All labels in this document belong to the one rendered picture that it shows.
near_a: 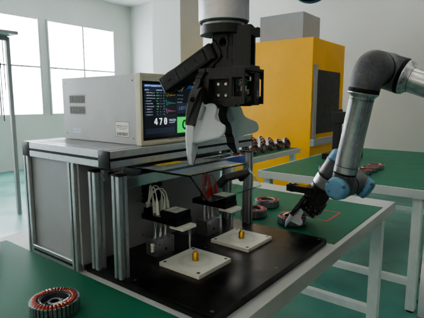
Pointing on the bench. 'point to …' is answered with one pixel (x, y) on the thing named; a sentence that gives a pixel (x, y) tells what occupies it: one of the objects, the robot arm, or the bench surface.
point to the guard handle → (233, 176)
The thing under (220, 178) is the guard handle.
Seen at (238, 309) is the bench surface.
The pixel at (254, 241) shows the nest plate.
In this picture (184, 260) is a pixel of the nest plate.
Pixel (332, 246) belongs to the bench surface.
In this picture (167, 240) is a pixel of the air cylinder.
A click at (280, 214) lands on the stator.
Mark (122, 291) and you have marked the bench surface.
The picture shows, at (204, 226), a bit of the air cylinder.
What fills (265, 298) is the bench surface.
